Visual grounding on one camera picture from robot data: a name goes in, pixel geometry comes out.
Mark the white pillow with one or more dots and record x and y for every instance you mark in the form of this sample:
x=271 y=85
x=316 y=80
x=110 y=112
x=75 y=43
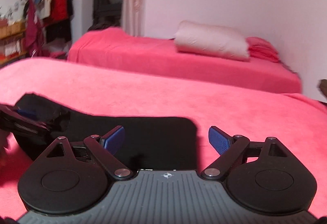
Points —
x=211 y=40

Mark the folded pink blanket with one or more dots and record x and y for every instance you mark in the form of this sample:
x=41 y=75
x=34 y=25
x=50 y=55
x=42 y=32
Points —
x=262 y=49

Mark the wooden shelf unit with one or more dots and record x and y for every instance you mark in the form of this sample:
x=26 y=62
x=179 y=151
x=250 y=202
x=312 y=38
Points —
x=12 y=41

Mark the black pants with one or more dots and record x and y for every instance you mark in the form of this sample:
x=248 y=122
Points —
x=160 y=143

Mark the hanging clothes rack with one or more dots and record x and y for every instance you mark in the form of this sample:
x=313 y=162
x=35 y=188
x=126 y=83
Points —
x=48 y=27

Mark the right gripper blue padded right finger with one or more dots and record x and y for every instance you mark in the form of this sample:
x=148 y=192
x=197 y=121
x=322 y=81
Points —
x=233 y=151

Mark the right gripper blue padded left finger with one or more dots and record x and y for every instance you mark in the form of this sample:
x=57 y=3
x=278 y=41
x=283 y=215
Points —
x=101 y=150

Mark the olive brown cushion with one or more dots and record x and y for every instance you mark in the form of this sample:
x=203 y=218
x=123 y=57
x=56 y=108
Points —
x=322 y=87

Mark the far pink blanket bed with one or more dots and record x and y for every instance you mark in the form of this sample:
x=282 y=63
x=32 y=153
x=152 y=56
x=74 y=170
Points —
x=113 y=48

